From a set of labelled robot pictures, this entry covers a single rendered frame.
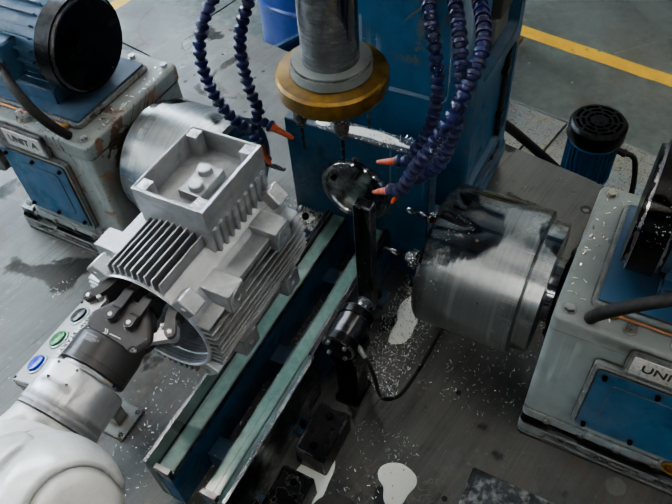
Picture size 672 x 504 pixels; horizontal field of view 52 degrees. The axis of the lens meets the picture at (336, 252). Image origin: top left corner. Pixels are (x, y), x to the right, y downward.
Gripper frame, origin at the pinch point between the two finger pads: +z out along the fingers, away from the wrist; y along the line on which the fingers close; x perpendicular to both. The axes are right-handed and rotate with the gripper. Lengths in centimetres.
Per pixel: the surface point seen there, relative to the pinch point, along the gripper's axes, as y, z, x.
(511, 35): -15, 76, 26
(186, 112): 34, 35, 25
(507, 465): -42, 7, 58
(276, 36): 124, 180, 144
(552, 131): -17, 136, 111
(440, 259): -22.0, 23.7, 27.0
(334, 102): -1.8, 31.5, 7.4
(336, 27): -0.6, 36.7, -1.9
